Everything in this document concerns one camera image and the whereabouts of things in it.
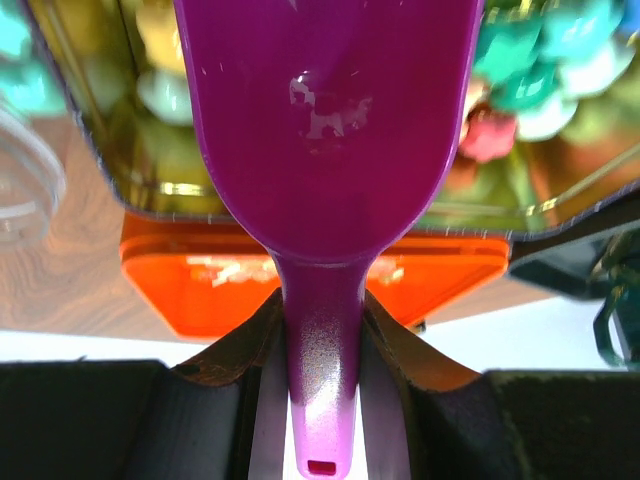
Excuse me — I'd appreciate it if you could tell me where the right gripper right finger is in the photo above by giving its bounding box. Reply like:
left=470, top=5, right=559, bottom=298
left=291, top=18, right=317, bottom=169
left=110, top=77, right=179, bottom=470
left=359, top=294, right=525, bottom=479

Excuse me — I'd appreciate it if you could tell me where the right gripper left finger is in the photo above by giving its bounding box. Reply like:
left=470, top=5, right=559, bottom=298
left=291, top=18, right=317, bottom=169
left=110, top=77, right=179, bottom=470
left=124, top=290, right=285, bottom=479

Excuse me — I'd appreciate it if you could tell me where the orange lollipop box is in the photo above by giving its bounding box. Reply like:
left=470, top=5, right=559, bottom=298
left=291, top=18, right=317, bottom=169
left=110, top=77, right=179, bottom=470
left=119, top=214, right=510, bottom=340

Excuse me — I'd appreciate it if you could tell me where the purple plastic scoop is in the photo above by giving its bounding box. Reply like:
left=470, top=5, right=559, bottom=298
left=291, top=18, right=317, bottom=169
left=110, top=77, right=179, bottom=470
left=174, top=1, right=483, bottom=479

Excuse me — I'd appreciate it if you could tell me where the clear plastic jar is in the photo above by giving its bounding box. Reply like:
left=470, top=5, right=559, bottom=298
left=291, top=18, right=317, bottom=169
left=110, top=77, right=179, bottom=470
left=1, top=108, right=67, bottom=251

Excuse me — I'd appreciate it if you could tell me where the star candy tin box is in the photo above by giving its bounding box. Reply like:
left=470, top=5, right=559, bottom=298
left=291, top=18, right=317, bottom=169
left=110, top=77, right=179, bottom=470
left=24, top=1, right=639, bottom=238

